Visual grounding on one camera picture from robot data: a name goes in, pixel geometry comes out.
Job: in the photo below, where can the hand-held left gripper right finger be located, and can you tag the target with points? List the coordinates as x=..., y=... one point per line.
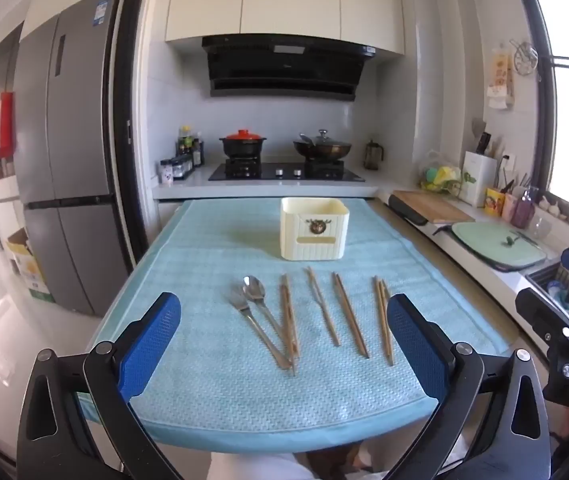
x=417, y=345

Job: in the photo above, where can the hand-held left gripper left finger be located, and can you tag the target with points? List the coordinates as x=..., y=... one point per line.
x=149, y=345

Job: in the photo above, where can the set of wooden chopsticks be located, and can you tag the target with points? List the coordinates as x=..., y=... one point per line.
x=349, y=317

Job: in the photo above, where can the stainless steel spoon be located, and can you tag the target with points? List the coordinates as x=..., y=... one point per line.
x=254, y=287
x=259, y=330

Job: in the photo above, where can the cream plastic utensil holder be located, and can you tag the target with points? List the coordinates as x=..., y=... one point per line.
x=314, y=230

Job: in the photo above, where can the kitchen sink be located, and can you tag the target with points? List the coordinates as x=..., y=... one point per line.
x=546, y=285

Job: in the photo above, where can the clear glass cup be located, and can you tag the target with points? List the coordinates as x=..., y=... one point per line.
x=539, y=229

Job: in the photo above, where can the light blue textured mat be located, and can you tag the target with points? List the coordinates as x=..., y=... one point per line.
x=204, y=385

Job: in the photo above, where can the purple soap bottle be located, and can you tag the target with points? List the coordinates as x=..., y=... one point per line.
x=523, y=212

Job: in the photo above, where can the green sink cover board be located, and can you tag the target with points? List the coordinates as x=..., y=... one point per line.
x=489, y=250

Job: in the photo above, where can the pink cup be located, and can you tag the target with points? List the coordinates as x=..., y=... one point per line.
x=509, y=207

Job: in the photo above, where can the yellow box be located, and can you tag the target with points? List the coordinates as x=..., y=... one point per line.
x=493, y=202

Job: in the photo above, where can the white knife block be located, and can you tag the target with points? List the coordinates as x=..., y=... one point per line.
x=479, y=180

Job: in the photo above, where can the wooden cutting board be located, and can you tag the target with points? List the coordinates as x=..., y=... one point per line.
x=434, y=205

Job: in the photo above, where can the cardboard box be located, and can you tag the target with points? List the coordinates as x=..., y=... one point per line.
x=29, y=270

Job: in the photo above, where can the plastic bag of produce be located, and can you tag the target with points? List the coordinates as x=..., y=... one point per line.
x=439, y=175

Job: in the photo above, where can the glass french press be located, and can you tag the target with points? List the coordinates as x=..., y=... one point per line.
x=373, y=155

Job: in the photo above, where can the dark sauce bottle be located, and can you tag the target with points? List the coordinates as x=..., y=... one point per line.
x=197, y=152

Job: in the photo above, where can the grey refrigerator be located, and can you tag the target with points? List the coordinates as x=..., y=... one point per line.
x=74, y=160

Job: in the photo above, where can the yellow-capped sauce bottle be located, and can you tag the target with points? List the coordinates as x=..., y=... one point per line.
x=185, y=140

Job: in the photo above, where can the black gas cooktop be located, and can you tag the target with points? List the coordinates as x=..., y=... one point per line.
x=284, y=172

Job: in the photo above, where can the wok with glass lid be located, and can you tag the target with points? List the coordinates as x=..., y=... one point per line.
x=322, y=149

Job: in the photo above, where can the black pot with red lid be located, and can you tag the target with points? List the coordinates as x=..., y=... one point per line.
x=243, y=146

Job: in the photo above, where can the black range hood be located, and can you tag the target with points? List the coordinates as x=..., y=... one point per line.
x=284, y=67

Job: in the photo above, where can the white wall socket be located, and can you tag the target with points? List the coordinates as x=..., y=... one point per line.
x=509, y=161

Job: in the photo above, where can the hanging wall calendar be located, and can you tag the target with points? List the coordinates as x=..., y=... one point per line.
x=500, y=80

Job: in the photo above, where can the white wall cabinets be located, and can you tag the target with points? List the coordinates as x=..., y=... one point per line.
x=284, y=0

